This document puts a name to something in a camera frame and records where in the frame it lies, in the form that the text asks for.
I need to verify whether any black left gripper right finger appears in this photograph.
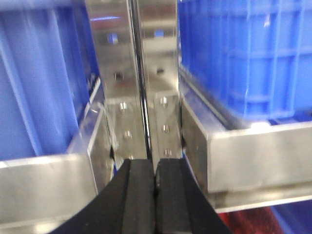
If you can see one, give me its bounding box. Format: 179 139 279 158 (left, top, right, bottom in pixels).
156 158 231 234

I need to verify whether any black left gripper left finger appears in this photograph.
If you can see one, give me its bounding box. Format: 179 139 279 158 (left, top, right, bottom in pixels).
52 159 155 234

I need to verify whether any blue bin left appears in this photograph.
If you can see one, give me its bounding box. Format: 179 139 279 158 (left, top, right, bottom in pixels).
0 0 99 160

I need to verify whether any blue bin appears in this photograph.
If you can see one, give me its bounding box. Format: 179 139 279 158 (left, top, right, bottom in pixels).
0 0 99 160
177 0 312 120

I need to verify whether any blue bin right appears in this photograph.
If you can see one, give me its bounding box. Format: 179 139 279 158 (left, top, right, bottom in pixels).
177 0 312 120

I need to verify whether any steel rack upright left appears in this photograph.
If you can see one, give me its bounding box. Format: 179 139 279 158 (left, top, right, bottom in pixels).
85 0 146 170

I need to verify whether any steel rack upright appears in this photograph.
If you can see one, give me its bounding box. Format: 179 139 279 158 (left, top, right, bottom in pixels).
136 0 182 164
85 0 146 170

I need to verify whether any steel rack upright right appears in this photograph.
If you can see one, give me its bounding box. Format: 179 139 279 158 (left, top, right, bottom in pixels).
136 0 182 164

